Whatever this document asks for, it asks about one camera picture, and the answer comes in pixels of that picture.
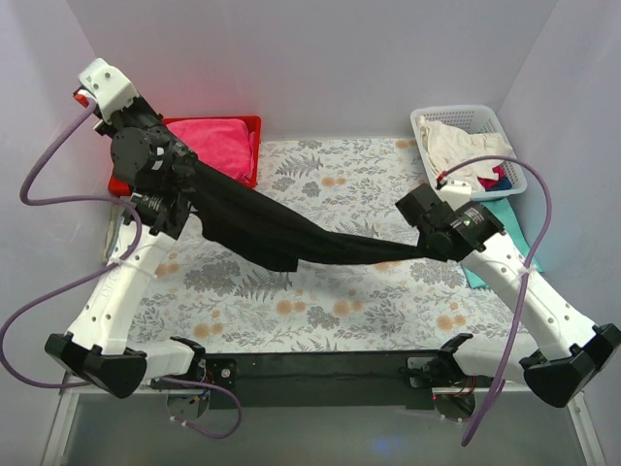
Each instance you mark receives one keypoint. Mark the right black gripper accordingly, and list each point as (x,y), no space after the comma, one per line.
(426,241)

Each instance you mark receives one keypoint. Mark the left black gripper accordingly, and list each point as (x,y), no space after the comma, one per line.
(183,162)

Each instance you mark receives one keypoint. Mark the black t shirt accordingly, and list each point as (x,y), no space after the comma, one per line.
(273,236)

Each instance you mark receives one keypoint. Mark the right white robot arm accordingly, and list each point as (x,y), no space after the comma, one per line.
(562,350)

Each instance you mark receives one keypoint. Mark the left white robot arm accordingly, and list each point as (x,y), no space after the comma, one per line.
(96,346)

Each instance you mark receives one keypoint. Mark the teal folded shirt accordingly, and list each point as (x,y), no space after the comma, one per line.
(503,261)

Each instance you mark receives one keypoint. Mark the magenta cloth in basket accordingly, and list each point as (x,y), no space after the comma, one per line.
(489,183)

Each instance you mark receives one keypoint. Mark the grey green folded shirt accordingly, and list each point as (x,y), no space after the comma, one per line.
(115,220)

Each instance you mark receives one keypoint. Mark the blue cloth in basket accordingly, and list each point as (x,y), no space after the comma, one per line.
(504,184)

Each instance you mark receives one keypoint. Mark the pink towel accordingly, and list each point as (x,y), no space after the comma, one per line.
(228,144)

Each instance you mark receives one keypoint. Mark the cream crumpled shirt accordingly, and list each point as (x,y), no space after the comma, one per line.
(447,146)

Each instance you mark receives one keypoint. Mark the floral table mat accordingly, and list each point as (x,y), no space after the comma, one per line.
(210,295)

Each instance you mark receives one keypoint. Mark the red plastic bin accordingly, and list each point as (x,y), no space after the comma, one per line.
(126,156)

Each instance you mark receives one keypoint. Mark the white plastic basket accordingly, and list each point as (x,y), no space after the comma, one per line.
(474,119)

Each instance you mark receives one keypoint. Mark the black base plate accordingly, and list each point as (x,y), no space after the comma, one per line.
(396,378)

